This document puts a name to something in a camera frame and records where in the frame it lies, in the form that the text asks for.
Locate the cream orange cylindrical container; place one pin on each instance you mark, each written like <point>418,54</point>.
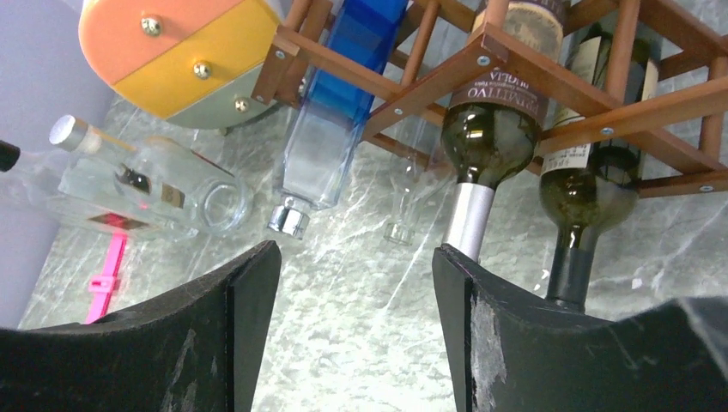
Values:
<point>191,63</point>

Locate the small black gold-capped bottle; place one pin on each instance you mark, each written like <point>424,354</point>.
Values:
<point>159,190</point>

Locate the green wine bottle white label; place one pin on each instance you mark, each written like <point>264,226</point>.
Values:
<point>588,189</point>

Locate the clear glass bottle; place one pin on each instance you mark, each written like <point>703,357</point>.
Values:
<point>415,175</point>

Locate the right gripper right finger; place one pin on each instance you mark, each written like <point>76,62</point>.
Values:
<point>509,350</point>

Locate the clear bottle white cap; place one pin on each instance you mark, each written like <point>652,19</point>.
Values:
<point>76,136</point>

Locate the pink plastic tool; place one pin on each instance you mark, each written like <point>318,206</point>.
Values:
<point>103,285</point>

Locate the dark wine bottle red label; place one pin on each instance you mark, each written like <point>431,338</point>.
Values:
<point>493,124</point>

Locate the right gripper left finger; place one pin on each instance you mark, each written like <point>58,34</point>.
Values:
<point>197,347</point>

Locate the brown wooden wine rack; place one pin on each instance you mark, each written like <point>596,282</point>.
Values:
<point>680,129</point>

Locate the blue square bottle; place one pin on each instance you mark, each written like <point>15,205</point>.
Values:
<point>322,140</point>

